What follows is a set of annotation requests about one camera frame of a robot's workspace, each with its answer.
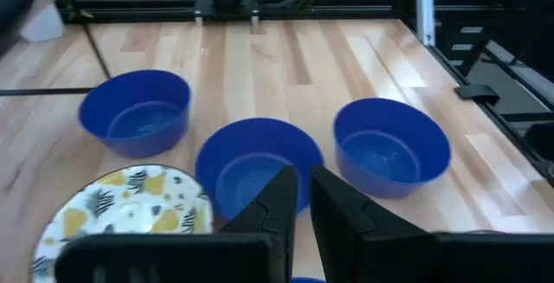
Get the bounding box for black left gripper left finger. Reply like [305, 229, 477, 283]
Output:
[217, 164, 300, 283]

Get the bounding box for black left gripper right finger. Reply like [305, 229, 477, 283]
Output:
[309, 164, 439, 283]

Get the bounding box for patterned yellow mini bowl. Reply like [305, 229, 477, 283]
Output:
[29, 164, 216, 283]

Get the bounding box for silver aluminium post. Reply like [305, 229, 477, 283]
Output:
[413, 0, 437, 47]

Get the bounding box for black aluminium table frame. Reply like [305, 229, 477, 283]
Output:
[54, 0, 554, 184]

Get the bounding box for green plant white pot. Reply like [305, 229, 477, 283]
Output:
[16, 0, 94, 44]

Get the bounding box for black rack white labels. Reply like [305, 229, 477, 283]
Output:
[436, 12, 499, 79]

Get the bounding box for black table edge clamp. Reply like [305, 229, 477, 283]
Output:
[454, 83, 502, 106]

